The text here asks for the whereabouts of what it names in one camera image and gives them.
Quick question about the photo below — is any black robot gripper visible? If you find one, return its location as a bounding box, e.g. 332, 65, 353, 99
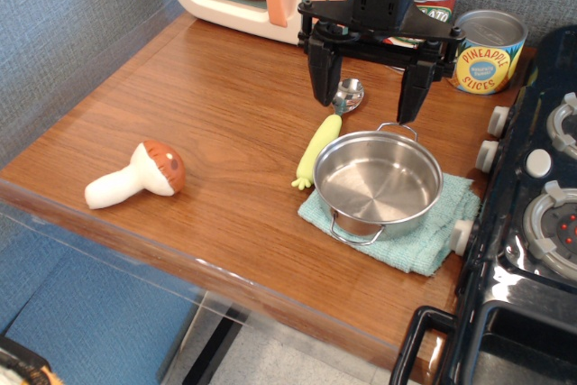
298, 0, 463, 124

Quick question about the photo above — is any plush brown cap mushroom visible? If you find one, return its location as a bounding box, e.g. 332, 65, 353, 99
85, 140, 186, 209

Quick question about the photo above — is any stainless steel pot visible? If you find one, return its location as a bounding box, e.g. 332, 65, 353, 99
313, 123, 444, 246

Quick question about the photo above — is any pineapple slices can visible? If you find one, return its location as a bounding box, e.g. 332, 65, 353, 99
448, 9, 528, 96

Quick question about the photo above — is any light blue folded cloth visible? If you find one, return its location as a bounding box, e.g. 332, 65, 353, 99
298, 172, 482, 278

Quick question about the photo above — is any black toy stove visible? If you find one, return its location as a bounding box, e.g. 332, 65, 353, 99
390, 25, 576, 384

